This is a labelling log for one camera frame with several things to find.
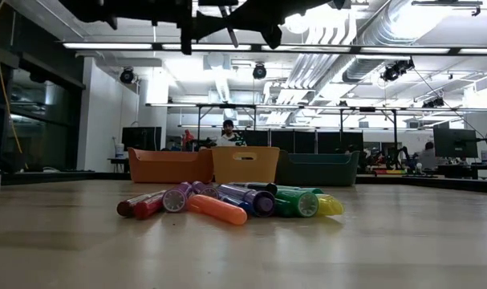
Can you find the blue capped white marker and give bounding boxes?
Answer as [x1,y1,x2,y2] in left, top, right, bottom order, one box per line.
[218,193,254,216]

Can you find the black ceiling rail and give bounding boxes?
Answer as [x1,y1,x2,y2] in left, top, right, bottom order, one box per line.
[411,0,484,18]

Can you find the red thin marker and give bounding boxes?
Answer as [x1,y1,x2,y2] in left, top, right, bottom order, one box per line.
[133,192,168,221]

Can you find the red object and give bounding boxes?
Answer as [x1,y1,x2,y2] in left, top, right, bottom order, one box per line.
[181,128,196,153]

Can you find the black background rig frame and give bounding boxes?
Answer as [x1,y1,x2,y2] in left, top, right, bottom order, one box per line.
[338,106,399,172]
[194,103,258,153]

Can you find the orange highlighter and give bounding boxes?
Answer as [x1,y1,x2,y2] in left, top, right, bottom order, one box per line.
[187,194,249,226]

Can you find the person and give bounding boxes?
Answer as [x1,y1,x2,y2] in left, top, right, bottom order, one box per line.
[215,119,247,148]
[418,140,441,170]

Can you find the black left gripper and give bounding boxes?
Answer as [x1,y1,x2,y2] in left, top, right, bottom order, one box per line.
[180,0,228,56]

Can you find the yellow plastic bin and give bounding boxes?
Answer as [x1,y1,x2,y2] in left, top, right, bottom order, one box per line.
[210,145,282,188]

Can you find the teal thick marker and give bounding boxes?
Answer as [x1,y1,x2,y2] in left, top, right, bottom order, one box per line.
[277,184,325,196]

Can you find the orange plastic bin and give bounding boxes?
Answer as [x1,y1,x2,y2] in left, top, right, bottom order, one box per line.
[127,147,215,185]

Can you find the teal plastic bin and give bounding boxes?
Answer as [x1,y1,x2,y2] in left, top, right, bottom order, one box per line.
[274,149,361,187]

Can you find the green thick marker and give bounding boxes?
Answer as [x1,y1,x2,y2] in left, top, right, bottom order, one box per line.
[274,187,320,218]

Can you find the black monitor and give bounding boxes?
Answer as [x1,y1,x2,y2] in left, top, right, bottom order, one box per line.
[433,128,479,159]
[121,126,163,153]

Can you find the maroon thin marker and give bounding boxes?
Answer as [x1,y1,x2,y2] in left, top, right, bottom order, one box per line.
[116,191,166,218]

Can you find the black bar with light strips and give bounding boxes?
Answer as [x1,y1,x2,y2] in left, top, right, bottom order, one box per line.
[62,41,487,56]

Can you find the yellow highlighter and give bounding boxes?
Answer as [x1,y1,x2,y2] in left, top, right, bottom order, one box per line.
[315,193,345,218]

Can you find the black partition panels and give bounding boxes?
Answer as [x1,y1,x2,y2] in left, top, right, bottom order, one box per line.
[242,128,364,155]

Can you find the two-tone purple thick marker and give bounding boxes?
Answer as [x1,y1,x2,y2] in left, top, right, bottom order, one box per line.
[217,183,276,218]

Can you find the yellow hanging cable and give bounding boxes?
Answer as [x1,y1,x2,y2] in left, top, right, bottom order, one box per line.
[0,0,30,170]

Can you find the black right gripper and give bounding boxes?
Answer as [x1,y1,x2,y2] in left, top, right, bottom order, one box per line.
[229,0,308,50]

